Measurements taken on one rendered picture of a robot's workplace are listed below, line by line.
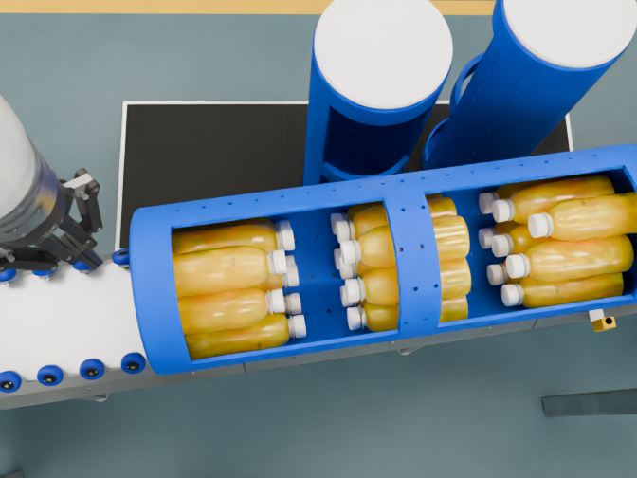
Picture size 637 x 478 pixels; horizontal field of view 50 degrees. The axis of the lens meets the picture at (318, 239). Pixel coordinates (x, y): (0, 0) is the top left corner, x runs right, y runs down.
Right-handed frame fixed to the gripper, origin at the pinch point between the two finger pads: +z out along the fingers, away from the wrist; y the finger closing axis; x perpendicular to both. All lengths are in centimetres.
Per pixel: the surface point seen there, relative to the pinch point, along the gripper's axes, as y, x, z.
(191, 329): 2.0, -8.3, 35.0
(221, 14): 82, 95, 148
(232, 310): 8.8, -10.7, 33.8
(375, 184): 40, -12, 30
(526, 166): 60, -27, 30
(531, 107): 90, -17, 65
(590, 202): 64, -38, 31
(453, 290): 38, -33, 36
